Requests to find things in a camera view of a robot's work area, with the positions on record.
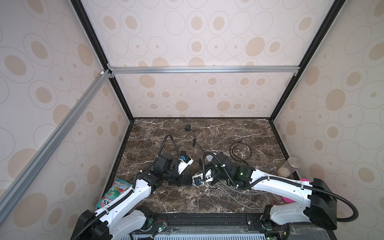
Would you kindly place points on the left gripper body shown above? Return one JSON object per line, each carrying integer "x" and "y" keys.
{"x": 169, "y": 173}

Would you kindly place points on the black corner frame post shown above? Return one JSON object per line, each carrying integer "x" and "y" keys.
{"x": 313, "y": 47}
{"x": 96, "y": 44}

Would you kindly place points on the aluminium crossbar left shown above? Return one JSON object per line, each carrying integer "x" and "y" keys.
{"x": 21, "y": 184}

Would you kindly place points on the green snack packet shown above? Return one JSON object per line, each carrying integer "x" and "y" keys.
{"x": 117, "y": 188}

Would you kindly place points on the black network switch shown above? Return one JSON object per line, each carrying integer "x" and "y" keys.
{"x": 182, "y": 181}

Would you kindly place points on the aluminium crossbar back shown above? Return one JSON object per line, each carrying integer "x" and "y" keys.
{"x": 199, "y": 70}

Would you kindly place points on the aluminium crossbar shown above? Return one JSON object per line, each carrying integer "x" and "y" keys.
{"x": 199, "y": 70}
{"x": 21, "y": 184}

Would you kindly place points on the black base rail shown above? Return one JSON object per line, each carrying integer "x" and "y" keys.
{"x": 144, "y": 225}

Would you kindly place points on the black corner frame post left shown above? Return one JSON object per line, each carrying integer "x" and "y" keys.
{"x": 96, "y": 44}

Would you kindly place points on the pink silicone funnel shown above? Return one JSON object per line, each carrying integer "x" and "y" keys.
{"x": 288, "y": 199}

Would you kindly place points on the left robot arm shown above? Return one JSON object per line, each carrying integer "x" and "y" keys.
{"x": 114, "y": 219}

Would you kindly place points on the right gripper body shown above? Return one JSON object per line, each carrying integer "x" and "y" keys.
{"x": 214, "y": 175}

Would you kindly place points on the black corner frame post right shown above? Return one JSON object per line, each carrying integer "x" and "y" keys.
{"x": 313, "y": 47}

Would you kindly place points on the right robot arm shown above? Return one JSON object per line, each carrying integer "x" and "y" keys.
{"x": 312, "y": 202}

